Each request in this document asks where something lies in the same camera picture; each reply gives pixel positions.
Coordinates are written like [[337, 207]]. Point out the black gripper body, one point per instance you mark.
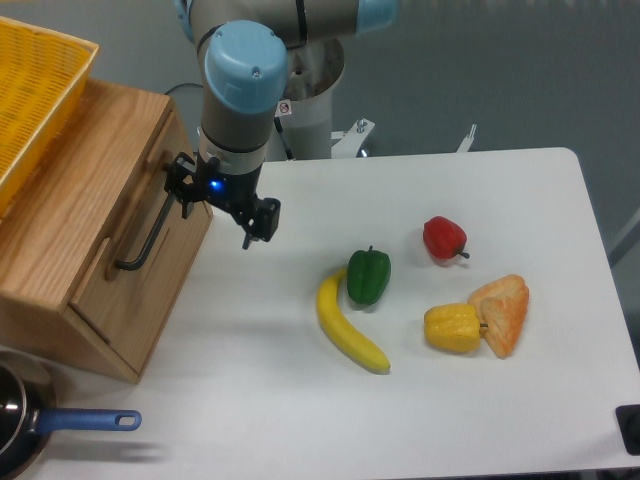
[[191, 181]]

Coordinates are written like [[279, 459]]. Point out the wooden top drawer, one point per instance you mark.
[[142, 260]]

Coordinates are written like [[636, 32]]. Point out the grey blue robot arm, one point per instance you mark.
[[242, 49]]

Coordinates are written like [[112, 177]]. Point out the wooden drawer cabinet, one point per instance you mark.
[[88, 209]]

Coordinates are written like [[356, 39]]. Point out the green toy bell pepper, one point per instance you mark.
[[368, 274]]

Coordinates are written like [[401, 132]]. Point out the yellow toy banana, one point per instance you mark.
[[345, 337]]

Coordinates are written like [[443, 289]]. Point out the yellow plastic basket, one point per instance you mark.
[[43, 75]]

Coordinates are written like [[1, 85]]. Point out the red toy bell pepper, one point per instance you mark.
[[444, 239]]

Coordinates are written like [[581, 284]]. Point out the yellow toy bell pepper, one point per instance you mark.
[[453, 327]]

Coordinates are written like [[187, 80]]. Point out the orange toy croissant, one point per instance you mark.
[[502, 307]]

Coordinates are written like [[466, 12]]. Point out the black corner device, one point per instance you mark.
[[628, 421]]

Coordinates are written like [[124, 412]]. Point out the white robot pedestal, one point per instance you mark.
[[303, 128]]

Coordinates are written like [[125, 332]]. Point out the blue handled frying pan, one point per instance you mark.
[[29, 416]]

